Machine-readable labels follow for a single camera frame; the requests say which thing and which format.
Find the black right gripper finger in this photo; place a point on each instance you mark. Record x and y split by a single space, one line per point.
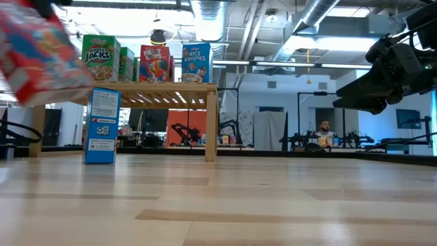
362 104
368 85

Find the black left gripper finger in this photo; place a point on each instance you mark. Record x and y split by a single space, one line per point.
44 7

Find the red Froot Loops cereal box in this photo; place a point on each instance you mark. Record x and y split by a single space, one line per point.
37 58
171 68
154 63

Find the blue Rice Krispies cereal box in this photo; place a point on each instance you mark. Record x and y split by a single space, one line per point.
196 63
102 126

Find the black background robot arm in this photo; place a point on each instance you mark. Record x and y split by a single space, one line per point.
186 131
235 128

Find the wooden slatted shelf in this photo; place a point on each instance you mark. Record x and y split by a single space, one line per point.
153 87

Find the person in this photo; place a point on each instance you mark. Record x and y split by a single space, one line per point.
325 131

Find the grey fabric curtain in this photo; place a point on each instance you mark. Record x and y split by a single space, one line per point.
269 130

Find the black cabinet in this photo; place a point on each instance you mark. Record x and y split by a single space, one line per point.
51 126

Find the black desk monitor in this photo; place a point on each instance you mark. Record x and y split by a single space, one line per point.
153 119

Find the red backdrop panel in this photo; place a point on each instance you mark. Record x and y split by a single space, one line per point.
194 118

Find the black metal stand frame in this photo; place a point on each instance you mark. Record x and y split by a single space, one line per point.
321 93

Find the black wall monitor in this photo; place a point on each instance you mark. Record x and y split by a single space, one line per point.
408 119

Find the silver slanted ventilation duct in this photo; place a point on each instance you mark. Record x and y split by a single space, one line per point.
314 13

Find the black overhead camera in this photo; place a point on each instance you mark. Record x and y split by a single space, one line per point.
158 37

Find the silver spiral ventilation duct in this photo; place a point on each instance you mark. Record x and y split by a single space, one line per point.
210 20

